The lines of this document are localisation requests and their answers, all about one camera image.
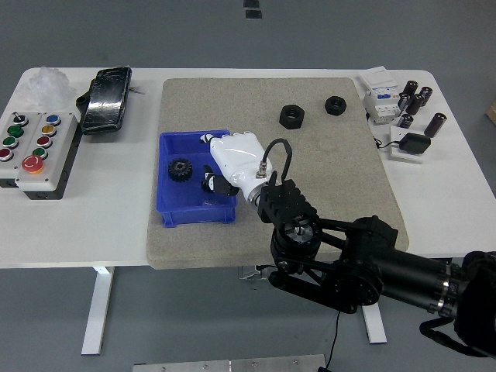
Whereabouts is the thin black adapter cord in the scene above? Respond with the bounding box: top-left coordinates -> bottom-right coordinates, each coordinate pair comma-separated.
372,136 -> 404,151

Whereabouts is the grey-brown mat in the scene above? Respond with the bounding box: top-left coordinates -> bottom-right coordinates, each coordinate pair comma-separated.
146,77 -> 411,270

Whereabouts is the white square plate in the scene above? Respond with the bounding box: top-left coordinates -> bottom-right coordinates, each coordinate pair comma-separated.
387,124 -> 425,166

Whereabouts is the silver metal plate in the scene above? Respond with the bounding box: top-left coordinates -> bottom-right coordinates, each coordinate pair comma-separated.
132,353 -> 328,372

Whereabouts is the white table leg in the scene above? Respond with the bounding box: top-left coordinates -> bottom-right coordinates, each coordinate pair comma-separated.
360,304 -> 388,345
80,266 -> 115,356

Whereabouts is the long black power cable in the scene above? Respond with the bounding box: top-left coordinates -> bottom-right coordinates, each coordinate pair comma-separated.
257,263 -> 343,370

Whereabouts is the grey four-button control box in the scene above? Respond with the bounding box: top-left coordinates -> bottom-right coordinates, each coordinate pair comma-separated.
0,111 -> 40,189

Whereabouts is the blue plastic box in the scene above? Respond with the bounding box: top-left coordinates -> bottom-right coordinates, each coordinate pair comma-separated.
156,129 -> 239,228

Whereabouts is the grey table control unit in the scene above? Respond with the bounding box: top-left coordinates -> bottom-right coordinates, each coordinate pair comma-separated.
237,264 -> 270,281

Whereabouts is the white circuit breaker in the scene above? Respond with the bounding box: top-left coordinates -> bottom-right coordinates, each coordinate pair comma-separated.
356,65 -> 402,126

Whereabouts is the grey emergency-stop button box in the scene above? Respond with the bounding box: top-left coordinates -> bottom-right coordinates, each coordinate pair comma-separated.
14,112 -> 81,202

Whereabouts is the large black gear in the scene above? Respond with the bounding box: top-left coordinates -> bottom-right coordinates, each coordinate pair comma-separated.
167,159 -> 194,184

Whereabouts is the crumpled white plastic bag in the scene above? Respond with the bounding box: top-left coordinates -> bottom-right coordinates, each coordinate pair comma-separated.
15,66 -> 78,108

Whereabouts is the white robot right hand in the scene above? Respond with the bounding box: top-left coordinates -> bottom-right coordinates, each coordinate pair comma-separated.
198,130 -> 274,197

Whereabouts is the black square adapter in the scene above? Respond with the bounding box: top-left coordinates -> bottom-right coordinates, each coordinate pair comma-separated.
398,132 -> 432,157

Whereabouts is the black wrapped device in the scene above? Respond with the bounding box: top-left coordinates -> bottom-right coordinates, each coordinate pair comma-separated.
74,66 -> 133,136

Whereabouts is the small black hex nut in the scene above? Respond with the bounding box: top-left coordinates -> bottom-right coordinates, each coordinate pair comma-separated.
323,95 -> 349,117

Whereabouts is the large black hex nut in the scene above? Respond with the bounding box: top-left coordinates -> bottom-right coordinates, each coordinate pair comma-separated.
278,103 -> 306,130

